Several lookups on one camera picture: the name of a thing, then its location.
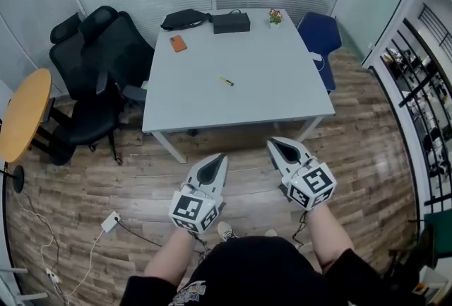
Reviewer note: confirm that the black metal railing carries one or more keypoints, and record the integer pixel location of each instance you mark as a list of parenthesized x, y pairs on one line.
[(420, 85)]

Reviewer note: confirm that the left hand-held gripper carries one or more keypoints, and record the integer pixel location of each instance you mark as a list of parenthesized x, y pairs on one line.
[(206, 191)]

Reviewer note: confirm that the black mesh office chair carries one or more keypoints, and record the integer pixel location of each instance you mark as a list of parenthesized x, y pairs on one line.
[(84, 121), (116, 46)]

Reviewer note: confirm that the small potted flowers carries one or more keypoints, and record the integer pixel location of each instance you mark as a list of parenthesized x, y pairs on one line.
[(275, 17)]

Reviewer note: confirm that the orange phone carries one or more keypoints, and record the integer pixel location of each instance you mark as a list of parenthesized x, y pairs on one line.
[(178, 43)]

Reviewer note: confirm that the person's beige shoe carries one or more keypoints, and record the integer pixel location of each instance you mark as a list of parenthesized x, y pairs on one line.
[(271, 232), (226, 231)]

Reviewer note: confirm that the person's right forearm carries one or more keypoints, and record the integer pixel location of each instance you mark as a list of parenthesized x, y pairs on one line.
[(328, 237)]

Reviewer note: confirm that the black bag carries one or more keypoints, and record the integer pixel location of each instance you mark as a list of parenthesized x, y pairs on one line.
[(183, 19)]

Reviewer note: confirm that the blue chair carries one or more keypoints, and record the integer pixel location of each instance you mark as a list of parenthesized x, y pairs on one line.
[(319, 32)]

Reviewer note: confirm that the white power strip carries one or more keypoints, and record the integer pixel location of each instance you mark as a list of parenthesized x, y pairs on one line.
[(111, 222)]

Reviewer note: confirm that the person's left forearm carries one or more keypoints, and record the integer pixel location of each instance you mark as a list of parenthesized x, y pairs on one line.
[(174, 255)]

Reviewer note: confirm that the grey table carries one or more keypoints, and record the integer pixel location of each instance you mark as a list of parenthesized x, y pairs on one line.
[(247, 92)]

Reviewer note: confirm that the person's black clothing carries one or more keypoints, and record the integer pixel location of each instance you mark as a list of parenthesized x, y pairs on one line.
[(261, 272)]

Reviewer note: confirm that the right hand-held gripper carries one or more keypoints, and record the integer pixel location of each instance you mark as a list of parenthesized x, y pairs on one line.
[(303, 170)]

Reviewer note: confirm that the white plug adapter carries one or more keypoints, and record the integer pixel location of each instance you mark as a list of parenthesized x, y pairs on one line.
[(52, 275)]

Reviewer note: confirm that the person's beige left shoe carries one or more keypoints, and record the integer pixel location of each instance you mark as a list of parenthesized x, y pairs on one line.
[(226, 231)]

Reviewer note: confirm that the green chair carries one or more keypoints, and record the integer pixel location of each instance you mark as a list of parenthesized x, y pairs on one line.
[(441, 234)]

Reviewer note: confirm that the person's beige right shoe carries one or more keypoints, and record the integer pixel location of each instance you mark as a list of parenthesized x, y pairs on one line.
[(271, 232)]

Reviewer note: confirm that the black box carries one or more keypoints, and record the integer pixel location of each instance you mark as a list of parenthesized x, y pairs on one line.
[(231, 23)]

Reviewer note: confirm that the round wooden side table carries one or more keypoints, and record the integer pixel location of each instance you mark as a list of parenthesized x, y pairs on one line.
[(24, 110)]

